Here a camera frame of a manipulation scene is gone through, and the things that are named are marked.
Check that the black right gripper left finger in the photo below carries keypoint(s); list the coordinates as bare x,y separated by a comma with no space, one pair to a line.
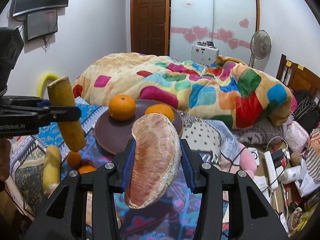
64,214

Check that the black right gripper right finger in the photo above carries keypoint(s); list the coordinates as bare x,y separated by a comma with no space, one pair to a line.
250,214

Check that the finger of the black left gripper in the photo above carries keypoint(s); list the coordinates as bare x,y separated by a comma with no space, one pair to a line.
58,113

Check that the yellow sugarcane stick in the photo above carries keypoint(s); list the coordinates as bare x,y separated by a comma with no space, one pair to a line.
60,94
51,169

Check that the peeled pomelo segment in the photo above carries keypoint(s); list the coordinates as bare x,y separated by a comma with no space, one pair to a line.
157,160

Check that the person's left hand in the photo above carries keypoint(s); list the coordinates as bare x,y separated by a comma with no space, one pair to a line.
5,149

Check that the grey dotted pillow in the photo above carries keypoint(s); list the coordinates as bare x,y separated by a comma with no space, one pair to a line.
212,139

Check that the blue patterned bed sheet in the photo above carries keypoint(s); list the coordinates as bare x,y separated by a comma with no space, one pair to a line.
174,216

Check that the pink plush toy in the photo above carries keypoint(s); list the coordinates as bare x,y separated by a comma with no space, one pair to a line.
247,161

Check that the small orange mandarin on bed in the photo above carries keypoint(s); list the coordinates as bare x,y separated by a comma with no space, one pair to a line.
74,159

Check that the dark brown round plate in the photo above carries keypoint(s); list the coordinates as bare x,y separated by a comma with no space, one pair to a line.
115,134

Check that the orange mandarin on plate left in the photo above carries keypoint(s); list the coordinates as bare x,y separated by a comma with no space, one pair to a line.
122,107

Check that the orange mandarin on plate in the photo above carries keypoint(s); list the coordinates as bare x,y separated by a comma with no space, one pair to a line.
122,107
161,109

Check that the white power strip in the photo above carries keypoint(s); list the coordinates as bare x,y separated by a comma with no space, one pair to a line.
272,175

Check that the orange mandarin on plate right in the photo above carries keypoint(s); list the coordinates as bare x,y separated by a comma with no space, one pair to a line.
161,109

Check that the white bottle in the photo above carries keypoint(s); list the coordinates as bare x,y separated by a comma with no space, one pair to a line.
290,175

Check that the colourful patchwork fleece blanket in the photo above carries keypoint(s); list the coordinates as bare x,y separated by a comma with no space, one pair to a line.
227,90

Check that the pink quilted pouch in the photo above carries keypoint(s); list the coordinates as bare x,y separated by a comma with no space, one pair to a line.
296,137

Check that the black striped bag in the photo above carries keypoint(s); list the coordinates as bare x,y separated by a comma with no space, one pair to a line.
307,114

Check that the white box appliance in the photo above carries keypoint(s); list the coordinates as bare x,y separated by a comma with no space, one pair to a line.
204,53

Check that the wooden headboard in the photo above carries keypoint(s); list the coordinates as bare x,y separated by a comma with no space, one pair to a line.
297,77

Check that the brown wooden door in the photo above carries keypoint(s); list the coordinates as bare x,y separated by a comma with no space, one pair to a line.
149,26

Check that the white standing fan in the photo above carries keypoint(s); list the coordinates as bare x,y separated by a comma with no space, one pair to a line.
260,46

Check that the frosted wardrobe with hearts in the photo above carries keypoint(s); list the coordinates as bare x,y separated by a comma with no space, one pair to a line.
228,24

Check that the small wall monitor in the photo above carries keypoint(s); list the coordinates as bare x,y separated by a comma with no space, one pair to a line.
40,23

